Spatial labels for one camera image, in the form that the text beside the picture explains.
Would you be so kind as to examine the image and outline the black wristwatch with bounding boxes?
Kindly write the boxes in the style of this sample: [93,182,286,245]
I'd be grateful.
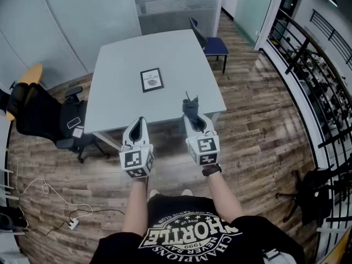
[202,163,222,177]

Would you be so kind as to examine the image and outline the dark grey cloth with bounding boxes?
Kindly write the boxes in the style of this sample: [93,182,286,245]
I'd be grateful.
[182,91,200,130]

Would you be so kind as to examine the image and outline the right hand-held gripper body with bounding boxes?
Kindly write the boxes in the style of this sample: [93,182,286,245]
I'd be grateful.
[185,130,221,167]

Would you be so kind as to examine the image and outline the person's left forearm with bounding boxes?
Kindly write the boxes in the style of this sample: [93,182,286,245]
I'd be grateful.
[123,176,151,238]

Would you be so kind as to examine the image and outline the black bag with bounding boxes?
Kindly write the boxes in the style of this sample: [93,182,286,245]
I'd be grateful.
[9,205,29,229]

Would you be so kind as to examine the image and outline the black printed t-shirt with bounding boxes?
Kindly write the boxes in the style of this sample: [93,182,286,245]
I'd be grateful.
[89,194,306,264]

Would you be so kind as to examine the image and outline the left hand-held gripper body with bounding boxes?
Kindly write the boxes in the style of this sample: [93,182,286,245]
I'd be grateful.
[119,143,155,180]

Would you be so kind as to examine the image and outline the grey table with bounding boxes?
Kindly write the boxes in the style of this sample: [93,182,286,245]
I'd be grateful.
[84,29,227,152]

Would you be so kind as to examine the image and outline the black framed picture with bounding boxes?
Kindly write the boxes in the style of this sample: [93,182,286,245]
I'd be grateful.
[140,67,164,94]

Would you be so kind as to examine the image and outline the white floor cable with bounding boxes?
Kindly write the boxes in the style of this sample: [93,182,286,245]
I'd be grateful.
[5,147,94,219]

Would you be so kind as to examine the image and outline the person's right forearm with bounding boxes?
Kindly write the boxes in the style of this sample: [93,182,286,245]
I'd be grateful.
[206,172,245,227]

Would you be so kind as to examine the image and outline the blue chair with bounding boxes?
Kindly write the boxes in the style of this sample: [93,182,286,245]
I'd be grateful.
[189,15,229,74]

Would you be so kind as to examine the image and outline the orange round table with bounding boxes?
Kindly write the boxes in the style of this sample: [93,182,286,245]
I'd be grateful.
[5,63,43,120]

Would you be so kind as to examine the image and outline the smartphone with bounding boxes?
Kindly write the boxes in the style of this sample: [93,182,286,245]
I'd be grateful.
[67,116,83,129]

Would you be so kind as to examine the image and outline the black swivel chair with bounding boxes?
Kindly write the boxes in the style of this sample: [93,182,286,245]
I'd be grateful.
[276,163,339,228]

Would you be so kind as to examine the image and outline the light grey shorts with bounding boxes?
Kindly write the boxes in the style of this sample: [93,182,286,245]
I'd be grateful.
[262,248,298,264]

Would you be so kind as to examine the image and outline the black wire rack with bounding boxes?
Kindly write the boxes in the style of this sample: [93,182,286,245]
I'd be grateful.
[263,8,352,258]

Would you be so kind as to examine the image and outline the black office chair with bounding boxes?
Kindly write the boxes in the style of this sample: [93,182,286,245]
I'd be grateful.
[7,81,111,164]

